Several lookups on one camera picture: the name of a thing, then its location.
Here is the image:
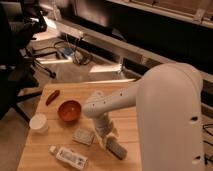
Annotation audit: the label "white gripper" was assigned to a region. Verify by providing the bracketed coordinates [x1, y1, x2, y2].
[93, 113, 119, 149]

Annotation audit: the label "clear plastic bottle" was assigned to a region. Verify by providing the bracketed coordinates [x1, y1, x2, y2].
[49, 145, 88, 170]

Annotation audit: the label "white sponge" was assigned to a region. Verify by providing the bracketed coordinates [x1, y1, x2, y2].
[73, 128, 95, 146]

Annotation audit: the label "white cup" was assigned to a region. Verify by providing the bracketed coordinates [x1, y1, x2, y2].
[29, 113, 49, 134]

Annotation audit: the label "red chili pepper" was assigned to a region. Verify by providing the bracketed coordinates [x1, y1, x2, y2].
[46, 90, 60, 106]

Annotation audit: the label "black office chair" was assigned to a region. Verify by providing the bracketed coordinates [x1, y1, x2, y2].
[0, 0, 48, 123]

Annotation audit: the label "grey eraser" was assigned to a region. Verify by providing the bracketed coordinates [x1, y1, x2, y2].
[106, 137, 127, 160]

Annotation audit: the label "orange bowl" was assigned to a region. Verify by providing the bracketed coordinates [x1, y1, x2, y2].
[57, 100, 82, 122]

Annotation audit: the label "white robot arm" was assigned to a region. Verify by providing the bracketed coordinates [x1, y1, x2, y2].
[83, 63, 205, 171]

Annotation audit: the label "black cables with blue device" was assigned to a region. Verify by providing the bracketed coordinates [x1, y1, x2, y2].
[53, 39, 94, 66]

